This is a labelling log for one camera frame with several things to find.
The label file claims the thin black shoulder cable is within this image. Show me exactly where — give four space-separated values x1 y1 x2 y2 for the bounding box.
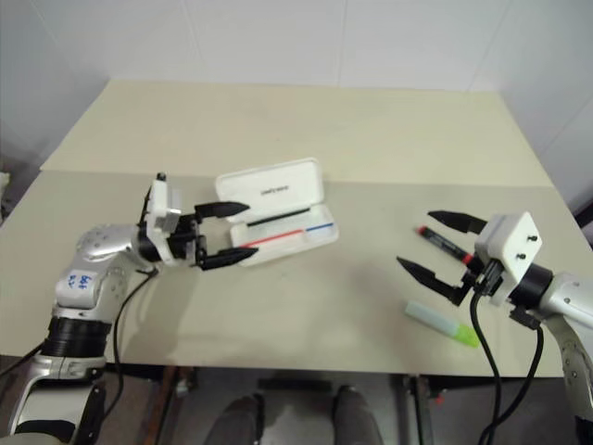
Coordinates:
0 345 45 377

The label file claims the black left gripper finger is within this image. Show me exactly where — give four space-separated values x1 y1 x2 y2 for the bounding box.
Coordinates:
196 247 259 272
194 200 252 222

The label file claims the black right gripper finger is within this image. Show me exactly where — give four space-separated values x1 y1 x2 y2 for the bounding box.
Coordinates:
396 256 469 308
426 210 487 235

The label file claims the white plastic pencil case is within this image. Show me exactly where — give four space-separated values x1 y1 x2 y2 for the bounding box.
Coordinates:
214 157 340 269

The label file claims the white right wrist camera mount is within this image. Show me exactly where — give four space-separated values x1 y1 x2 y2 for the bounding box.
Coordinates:
474 211 543 307

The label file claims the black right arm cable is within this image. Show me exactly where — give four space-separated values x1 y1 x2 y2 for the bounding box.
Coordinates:
468 273 546 445

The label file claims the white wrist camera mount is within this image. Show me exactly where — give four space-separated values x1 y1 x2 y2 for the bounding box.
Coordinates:
474 211 543 307
138 172 196 269

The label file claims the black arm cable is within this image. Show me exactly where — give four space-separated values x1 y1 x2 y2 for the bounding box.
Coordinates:
112 266 158 418
468 273 546 445

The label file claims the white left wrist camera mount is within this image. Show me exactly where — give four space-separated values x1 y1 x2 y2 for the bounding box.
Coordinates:
138 172 196 269

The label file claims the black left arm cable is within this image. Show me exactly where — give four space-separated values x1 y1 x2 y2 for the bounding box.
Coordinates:
112 266 158 418

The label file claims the dark grey rounded shape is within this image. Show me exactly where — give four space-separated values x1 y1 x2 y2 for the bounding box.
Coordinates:
331 384 385 445
210 393 268 445

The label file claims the black marker with red cap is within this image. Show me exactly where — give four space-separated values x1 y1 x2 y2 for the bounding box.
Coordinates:
415 225 473 265

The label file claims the white bundled object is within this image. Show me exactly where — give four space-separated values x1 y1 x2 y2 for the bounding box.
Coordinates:
0 170 13 220

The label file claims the thin black pen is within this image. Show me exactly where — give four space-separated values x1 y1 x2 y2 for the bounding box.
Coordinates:
246 207 312 228

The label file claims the green highlighter with pale cap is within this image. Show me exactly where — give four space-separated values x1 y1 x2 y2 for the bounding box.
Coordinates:
405 299 482 349

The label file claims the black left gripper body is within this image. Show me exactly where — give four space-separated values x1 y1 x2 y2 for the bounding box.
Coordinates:
165 205 208 271

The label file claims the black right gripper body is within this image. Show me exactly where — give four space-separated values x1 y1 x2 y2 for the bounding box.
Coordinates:
460 252 509 298

